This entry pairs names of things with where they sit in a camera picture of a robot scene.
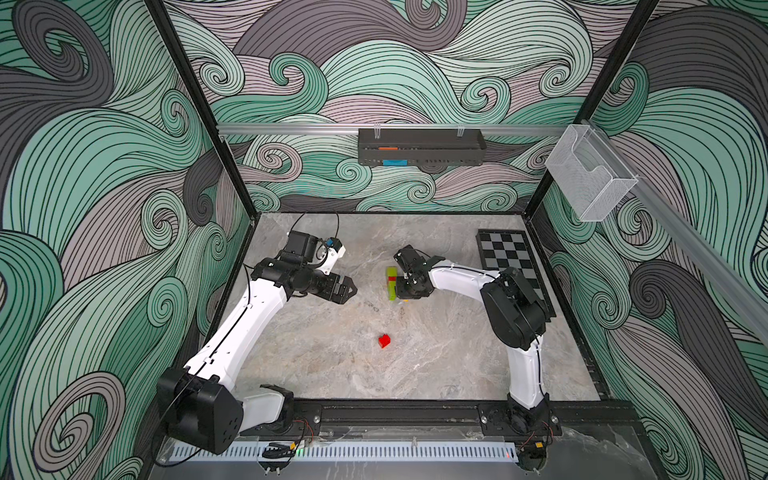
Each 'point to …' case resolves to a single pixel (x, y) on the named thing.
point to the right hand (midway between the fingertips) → (406, 292)
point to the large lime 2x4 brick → (392, 272)
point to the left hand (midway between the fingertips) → (340, 283)
